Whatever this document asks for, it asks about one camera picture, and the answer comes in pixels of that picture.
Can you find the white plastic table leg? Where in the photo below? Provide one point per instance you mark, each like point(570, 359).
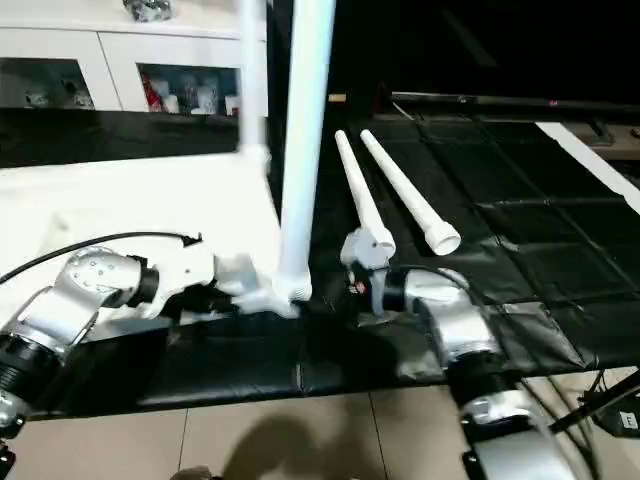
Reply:
point(305, 120)
point(405, 190)
point(254, 80)
point(360, 195)

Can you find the white plastic table top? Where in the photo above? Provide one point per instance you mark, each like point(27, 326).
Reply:
point(130, 210)

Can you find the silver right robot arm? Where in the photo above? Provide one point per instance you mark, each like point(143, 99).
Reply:
point(470, 350)

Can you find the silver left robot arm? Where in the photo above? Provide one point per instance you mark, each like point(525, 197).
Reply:
point(60, 310)

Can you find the black work mat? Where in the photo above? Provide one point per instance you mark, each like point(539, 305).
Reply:
point(540, 300)

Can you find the small tan label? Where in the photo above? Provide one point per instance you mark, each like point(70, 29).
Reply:
point(337, 98)

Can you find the small white jar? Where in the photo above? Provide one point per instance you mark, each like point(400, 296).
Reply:
point(207, 100)

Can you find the small red bottle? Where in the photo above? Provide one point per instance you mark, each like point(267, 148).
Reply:
point(152, 96)

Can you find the small dark figurines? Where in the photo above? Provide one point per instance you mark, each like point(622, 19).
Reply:
point(50, 98)

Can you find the large black cabinet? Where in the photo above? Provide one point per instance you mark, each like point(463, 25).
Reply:
point(480, 45)

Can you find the white glass-door cabinet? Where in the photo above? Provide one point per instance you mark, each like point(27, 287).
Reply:
point(100, 50)

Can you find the small grey metal object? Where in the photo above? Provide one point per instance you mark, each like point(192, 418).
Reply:
point(148, 8)

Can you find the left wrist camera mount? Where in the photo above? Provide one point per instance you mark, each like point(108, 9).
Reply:
point(180, 270)

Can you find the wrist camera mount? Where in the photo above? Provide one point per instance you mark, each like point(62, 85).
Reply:
point(180, 270)
point(368, 248)

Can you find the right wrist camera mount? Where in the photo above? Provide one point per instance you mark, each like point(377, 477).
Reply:
point(368, 248)

